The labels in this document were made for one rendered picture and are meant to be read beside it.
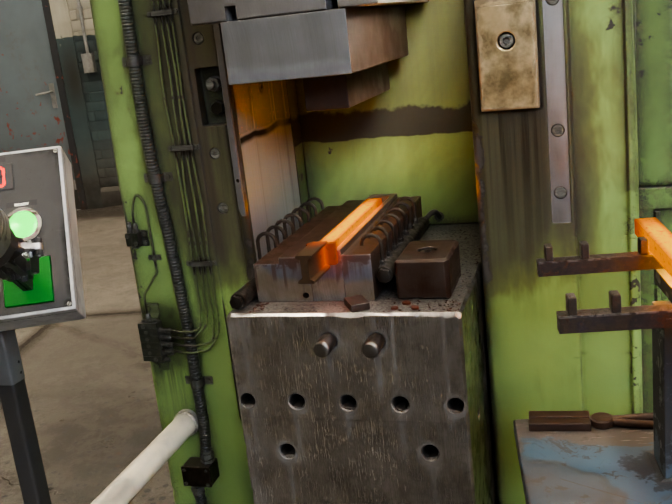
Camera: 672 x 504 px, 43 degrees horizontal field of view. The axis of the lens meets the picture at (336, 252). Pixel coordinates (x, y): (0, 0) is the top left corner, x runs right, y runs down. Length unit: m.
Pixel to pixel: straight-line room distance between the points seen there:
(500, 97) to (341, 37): 0.27
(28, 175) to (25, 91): 6.52
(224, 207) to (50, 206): 0.31
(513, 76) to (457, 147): 0.42
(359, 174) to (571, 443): 0.82
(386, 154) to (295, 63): 0.53
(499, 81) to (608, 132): 0.19
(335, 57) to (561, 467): 0.66
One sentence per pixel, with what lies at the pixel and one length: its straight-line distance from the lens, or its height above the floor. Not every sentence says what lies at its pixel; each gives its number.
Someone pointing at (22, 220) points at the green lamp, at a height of 1.10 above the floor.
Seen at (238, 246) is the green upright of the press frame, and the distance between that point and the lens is 1.58.
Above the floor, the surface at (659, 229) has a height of 1.04.
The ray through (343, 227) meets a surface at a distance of 1.47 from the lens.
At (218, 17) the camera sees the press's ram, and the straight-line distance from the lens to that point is 1.37.
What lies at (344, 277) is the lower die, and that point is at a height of 0.95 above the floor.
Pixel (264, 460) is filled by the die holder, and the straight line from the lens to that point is 1.48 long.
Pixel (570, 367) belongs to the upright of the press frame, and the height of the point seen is 0.74.
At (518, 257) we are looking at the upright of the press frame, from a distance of 1.45.
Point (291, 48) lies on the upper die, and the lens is 1.33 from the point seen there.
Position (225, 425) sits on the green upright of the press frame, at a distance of 1.73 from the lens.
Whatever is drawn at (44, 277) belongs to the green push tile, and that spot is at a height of 1.01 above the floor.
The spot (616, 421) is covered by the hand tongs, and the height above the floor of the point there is 0.77.
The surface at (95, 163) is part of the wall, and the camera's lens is 7.82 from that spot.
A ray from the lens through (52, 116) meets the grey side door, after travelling 7.93.
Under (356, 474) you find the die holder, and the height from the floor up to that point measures 0.64.
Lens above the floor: 1.34
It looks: 15 degrees down
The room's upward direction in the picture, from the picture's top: 6 degrees counter-clockwise
